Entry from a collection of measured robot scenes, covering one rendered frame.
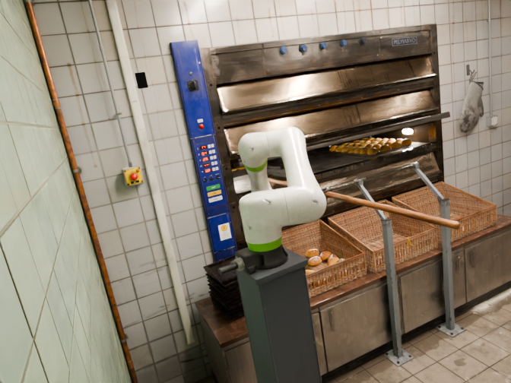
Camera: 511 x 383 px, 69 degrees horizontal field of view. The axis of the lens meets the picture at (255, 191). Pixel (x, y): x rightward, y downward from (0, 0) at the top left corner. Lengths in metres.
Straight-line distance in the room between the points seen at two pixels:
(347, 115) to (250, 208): 1.73
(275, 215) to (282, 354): 0.50
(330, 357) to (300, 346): 1.06
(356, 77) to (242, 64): 0.87
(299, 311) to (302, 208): 0.38
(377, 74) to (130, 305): 2.32
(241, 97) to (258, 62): 0.26
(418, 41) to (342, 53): 0.72
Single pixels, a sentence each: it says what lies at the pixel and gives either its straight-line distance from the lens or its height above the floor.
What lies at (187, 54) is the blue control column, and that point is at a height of 2.08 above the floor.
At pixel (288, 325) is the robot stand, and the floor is 0.98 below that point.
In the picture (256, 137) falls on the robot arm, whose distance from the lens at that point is 1.56.
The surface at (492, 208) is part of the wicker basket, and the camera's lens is 3.23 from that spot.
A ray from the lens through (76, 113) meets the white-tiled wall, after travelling 2.25.
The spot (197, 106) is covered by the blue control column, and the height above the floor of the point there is 1.78.
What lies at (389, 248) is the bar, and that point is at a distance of 2.40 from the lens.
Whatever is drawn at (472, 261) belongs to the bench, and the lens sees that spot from 3.11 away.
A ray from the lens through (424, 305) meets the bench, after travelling 2.87.
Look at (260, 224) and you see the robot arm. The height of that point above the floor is 1.36.
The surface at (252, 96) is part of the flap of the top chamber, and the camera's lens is 2.45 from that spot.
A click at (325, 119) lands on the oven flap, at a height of 1.55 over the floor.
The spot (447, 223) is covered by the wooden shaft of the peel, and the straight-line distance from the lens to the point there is 1.56.
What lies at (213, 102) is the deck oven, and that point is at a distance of 2.36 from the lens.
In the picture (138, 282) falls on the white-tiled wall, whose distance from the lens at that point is 2.43.
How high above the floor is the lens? 1.75
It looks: 13 degrees down
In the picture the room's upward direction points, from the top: 10 degrees counter-clockwise
